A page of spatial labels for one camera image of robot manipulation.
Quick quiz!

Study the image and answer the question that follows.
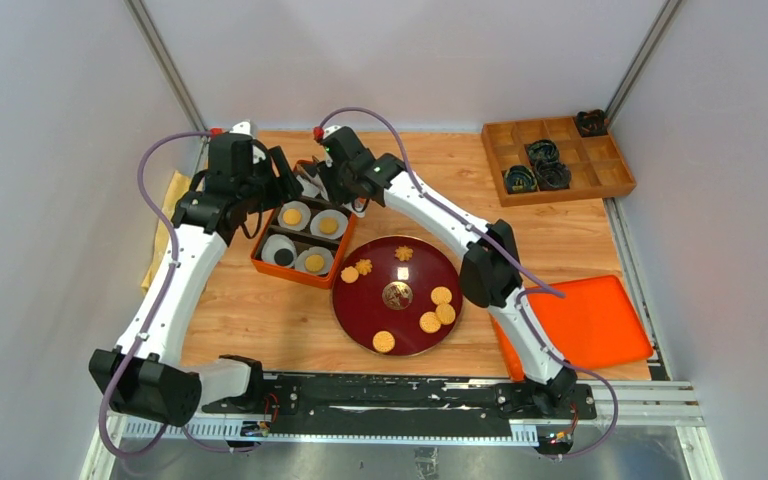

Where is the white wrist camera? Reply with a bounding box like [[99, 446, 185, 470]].
[[229, 120, 268, 164], [313, 125, 341, 144]]

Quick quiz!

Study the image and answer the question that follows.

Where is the white paper cup middle-left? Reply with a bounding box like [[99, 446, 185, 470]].
[[277, 201, 312, 231]]

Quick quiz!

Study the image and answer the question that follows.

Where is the flower butter cookie upper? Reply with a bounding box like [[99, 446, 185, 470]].
[[394, 245, 414, 262]]

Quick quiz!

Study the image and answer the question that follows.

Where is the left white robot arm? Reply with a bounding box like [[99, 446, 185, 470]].
[[89, 121, 302, 427]]

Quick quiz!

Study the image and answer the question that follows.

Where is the yellow blue cloth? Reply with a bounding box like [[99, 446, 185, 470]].
[[141, 170, 191, 294]]

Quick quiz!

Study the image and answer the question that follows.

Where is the black chocolate cookie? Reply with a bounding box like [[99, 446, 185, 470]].
[[272, 248, 296, 268]]

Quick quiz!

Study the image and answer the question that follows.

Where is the orange cookie box tray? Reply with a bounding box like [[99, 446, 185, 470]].
[[250, 160, 357, 290]]

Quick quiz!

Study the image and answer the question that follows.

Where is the white paper cup middle-right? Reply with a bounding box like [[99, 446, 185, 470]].
[[309, 209, 349, 240]]

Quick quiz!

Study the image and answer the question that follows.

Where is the flower butter cookie left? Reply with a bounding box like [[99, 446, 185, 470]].
[[355, 259, 373, 276]]

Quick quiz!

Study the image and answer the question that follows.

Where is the plain round butter cookie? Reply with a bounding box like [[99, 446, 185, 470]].
[[340, 266, 360, 284]]

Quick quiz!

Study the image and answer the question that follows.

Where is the dotted round biscuit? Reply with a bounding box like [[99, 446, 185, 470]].
[[430, 286, 454, 306], [435, 303, 457, 325], [304, 254, 326, 274], [318, 216, 340, 236], [372, 330, 396, 354], [419, 312, 442, 334], [282, 208, 303, 226]]

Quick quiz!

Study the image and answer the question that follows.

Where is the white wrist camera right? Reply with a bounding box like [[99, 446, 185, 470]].
[[313, 125, 341, 144]]

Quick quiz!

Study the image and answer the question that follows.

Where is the dark red round plate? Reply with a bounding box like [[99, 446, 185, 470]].
[[332, 236, 464, 357]]

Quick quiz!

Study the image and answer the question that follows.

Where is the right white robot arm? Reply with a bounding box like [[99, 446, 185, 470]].
[[313, 126, 578, 418]]

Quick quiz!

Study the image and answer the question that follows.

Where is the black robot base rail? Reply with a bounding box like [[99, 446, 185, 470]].
[[189, 374, 597, 446]]

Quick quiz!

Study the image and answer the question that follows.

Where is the flower butter cookie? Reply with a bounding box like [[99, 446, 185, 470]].
[[394, 245, 414, 262], [355, 259, 373, 276]]

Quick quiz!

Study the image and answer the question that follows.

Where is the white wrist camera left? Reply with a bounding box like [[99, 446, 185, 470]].
[[229, 120, 268, 164]]

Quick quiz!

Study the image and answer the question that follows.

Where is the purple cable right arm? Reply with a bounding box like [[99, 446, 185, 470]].
[[314, 106, 620, 462]]

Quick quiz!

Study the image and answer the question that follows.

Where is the white paper cup bottom-right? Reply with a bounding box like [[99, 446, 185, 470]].
[[294, 246, 334, 276]]

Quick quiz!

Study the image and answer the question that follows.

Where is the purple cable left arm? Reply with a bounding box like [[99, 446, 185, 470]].
[[97, 129, 226, 460]]

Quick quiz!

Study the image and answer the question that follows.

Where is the wooden compartment organizer box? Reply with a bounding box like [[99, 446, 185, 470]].
[[481, 117, 637, 207]]

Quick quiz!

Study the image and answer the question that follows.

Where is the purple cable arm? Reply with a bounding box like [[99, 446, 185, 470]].
[[97, 129, 226, 460], [314, 106, 620, 462]]

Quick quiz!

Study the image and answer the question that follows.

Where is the rolled dark patterned tie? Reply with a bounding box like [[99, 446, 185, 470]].
[[525, 139, 560, 167], [534, 160, 572, 191], [503, 165, 538, 195], [574, 109, 609, 138]]

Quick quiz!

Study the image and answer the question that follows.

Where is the white paper cup bottom-left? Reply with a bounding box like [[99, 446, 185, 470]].
[[261, 234, 298, 266]]

